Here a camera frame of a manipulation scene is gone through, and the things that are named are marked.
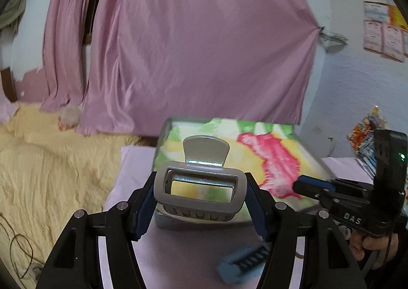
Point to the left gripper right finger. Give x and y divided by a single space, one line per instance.
328 261

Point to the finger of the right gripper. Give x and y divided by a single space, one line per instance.
311 187

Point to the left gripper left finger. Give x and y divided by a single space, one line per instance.
74 261

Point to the right hand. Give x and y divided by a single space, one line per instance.
386 247

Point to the stack of books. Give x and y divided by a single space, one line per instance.
368 163

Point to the colourful cartoon tray box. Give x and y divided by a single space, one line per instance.
270 152

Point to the colourful patterned bag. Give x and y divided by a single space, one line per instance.
362 134

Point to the yellow bed sheet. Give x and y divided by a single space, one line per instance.
46 175

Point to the pink table cloth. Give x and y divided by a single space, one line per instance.
184 259

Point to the large pink curtain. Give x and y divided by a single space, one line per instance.
153 59

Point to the olive green hanging cloth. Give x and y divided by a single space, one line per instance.
12 14

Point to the narrow pink curtain panel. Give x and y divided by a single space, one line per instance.
62 53

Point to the pink wall certificates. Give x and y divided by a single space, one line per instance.
385 29

